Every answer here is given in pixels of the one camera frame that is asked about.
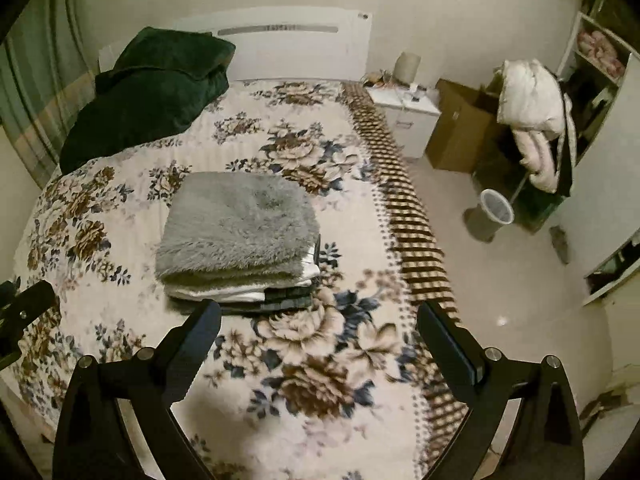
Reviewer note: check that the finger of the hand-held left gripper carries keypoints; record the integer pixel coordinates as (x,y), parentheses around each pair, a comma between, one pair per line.
(32,302)
(7,292)

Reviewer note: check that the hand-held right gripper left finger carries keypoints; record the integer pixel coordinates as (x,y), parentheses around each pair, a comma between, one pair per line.
(187,360)

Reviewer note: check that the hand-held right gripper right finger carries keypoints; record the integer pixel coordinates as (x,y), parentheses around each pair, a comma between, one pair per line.
(450,355)

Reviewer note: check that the grey fluffy blanket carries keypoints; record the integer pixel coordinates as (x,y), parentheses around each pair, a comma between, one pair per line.
(235,220)

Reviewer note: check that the white folded pants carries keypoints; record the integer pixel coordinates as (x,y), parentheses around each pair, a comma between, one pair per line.
(240,292)

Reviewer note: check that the dark folded pants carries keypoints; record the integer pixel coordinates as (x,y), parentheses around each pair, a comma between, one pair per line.
(285,302)

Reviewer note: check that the floral bed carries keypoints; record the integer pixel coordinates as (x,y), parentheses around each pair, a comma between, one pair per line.
(310,360)

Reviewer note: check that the grey trash bin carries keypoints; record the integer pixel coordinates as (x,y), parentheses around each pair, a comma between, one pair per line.
(492,215)

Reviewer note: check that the pair of grey shoes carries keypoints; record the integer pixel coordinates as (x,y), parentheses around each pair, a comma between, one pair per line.
(560,244)

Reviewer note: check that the chair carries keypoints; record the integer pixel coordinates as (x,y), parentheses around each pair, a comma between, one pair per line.
(505,180)

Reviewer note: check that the green curtain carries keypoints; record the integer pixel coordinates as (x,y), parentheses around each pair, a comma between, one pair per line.
(35,85)

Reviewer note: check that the pink jacket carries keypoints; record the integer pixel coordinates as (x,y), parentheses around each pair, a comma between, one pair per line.
(540,160)

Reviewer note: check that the brown cardboard box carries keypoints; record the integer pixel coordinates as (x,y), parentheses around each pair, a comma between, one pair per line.
(462,130)

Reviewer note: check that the white wardrobe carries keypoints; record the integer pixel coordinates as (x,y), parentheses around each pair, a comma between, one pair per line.
(600,185)

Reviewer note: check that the dark green blanket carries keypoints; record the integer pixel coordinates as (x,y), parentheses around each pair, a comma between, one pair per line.
(145,95)

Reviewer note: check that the black jacket with white stripes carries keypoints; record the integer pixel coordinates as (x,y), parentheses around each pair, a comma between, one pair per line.
(569,150)

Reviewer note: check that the white nightstand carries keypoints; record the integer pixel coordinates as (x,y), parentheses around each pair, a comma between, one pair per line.
(412,120)

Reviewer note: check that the white puffer jacket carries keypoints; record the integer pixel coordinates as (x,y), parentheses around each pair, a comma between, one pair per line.
(532,95)

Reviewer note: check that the beige table lamp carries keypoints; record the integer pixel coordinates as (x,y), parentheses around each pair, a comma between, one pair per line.
(406,67)

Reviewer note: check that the white bed headboard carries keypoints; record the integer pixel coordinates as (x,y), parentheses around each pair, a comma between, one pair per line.
(280,50)

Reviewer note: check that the pink bedding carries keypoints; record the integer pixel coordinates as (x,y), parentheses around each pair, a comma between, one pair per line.
(597,47)

